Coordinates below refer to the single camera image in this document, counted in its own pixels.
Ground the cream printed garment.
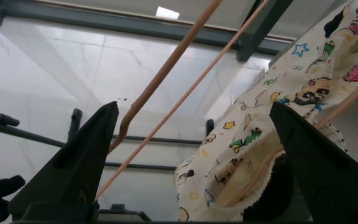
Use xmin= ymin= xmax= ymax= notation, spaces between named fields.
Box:
xmin=172 ymin=0 xmax=358 ymax=222

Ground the pink clothes hanger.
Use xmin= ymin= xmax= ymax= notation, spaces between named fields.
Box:
xmin=224 ymin=70 xmax=358 ymax=208
xmin=94 ymin=0 xmax=270 ymax=202

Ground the black clothes rack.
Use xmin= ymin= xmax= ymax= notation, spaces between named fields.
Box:
xmin=0 ymin=106 xmax=216 ymax=172

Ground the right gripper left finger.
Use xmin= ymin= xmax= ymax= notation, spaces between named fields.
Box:
xmin=7 ymin=101 xmax=120 ymax=222

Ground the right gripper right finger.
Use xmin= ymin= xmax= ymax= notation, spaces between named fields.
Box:
xmin=268 ymin=101 xmax=358 ymax=224

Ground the white laundry basket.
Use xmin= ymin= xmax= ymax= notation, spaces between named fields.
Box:
xmin=242 ymin=123 xmax=349 ymax=222

